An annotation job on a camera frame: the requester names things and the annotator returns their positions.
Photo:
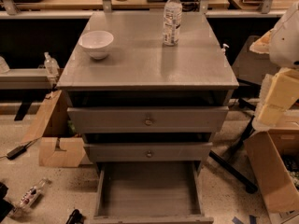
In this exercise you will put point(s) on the cardboard box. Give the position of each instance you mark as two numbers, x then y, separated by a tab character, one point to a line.
264	150
57	146

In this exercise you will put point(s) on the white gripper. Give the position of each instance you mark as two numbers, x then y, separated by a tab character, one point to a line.
286	42

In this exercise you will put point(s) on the grey drawer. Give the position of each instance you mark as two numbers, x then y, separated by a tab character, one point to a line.
155	192
148	119
148	151

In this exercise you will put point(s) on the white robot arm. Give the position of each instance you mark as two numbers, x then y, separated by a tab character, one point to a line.
284	48

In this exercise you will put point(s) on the grey bottom drawer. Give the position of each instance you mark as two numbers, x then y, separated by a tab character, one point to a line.
155	192

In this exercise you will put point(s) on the grey low shelf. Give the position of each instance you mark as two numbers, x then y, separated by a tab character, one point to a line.
27	79

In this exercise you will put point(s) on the sanitizer bottle on shelf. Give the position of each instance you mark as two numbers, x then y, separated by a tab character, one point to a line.
51	65

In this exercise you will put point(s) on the clear plastic water bottle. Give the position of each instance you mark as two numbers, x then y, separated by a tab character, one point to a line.
172	22

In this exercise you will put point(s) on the cardboard box at right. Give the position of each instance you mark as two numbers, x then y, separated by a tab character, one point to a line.
264	150

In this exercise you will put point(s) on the black device left edge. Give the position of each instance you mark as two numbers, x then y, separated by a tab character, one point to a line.
5	206

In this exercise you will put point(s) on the grey middle drawer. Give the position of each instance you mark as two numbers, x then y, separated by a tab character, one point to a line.
148	151

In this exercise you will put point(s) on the small white pump bottle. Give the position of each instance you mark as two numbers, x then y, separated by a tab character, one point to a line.
224	48

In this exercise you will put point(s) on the black folding side table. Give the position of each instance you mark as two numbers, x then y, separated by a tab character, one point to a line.
250	69

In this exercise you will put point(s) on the black object bottom edge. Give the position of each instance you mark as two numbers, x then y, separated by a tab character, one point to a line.
75	218

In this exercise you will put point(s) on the cardboard box at left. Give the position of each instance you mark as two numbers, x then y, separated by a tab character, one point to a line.
57	146

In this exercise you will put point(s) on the grey top drawer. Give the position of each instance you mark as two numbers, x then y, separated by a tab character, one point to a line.
148	119

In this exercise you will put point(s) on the white ceramic bowl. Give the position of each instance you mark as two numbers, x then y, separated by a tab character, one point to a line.
96	43

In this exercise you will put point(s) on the clear bottle far left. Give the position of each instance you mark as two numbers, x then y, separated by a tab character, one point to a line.
3	65

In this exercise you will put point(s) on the plastic bottle on floor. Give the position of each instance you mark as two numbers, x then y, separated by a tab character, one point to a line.
30	197

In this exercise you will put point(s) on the black power adapter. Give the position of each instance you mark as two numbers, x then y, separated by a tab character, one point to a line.
17	151

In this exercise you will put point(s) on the grey drawer cabinet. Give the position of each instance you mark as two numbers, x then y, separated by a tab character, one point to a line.
140	71

